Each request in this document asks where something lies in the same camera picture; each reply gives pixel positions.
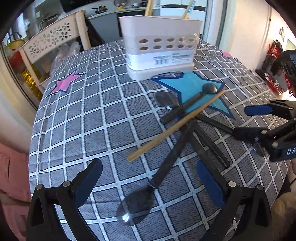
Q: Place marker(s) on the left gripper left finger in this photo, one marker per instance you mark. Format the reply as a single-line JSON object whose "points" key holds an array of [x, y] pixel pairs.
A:
{"points": [[43, 222]]}

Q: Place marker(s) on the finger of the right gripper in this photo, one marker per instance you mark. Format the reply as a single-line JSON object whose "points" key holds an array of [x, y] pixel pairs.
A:
{"points": [[258, 110]]}

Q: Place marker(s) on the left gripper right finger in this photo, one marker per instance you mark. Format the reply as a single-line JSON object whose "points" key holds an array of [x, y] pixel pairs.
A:
{"points": [[255, 222]]}

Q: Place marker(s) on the black spoon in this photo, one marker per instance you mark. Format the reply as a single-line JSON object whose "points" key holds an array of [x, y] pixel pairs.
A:
{"points": [[207, 88], [137, 205], [167, 100]]}

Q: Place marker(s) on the black chopstick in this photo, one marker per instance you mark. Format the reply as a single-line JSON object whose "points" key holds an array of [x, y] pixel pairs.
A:
{"points": [[215, 123], [212, 146]]}

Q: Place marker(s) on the person's right hand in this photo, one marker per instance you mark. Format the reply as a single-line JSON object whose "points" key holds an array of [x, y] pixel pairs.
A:
{"points": [[283, 213]]}

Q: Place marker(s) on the pink plastic stool stack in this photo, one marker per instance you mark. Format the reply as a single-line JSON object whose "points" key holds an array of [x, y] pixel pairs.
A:
{"points": [[15, 193]]}

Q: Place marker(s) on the checkered grey tablecloth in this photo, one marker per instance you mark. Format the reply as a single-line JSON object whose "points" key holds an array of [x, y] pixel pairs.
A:
{"points": [[104, 114]]}

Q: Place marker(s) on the white utensil holder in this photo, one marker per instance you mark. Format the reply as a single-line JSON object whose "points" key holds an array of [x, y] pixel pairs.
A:
{"points": [[157, 45]]}

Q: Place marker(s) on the cream plastic storage cart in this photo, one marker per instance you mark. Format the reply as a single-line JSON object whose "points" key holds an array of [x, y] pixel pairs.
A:
{"points": [[51, 37]]}

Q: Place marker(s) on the white plastic bag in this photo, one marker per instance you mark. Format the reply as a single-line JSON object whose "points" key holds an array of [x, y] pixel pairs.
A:
{"points": [[64, 52]]}

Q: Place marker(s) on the black wok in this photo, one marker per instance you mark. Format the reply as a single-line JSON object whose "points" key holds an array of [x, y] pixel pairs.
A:
{"points": [[100, 9]]}

